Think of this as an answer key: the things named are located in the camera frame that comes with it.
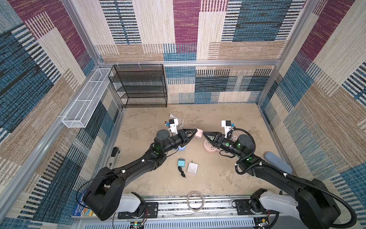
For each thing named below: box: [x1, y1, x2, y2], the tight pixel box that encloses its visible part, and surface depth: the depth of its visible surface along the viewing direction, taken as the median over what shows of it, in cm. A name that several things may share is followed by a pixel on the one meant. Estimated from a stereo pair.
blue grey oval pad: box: [264, 151, 294, 175], surface depth 89 cm
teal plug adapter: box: [177, 158, 186, 167], surface depth 91 cm
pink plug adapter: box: [195, 128, 204, 138], surface depth 74 cm
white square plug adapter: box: [187, 160, 199, 175], surface depth 87 cm
